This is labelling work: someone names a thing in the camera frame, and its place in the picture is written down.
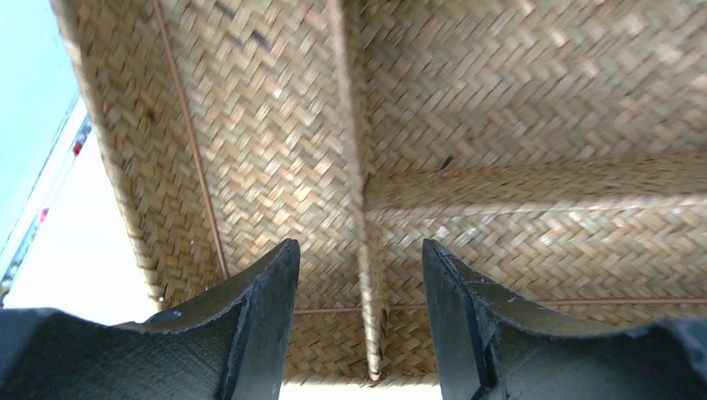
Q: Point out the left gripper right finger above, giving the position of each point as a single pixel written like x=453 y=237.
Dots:
x=492 y=343

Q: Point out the woven bamboo divided tray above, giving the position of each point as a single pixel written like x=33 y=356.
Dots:
x=559 y=147

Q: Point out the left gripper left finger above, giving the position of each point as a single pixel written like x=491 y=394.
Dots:
x=229 y=342

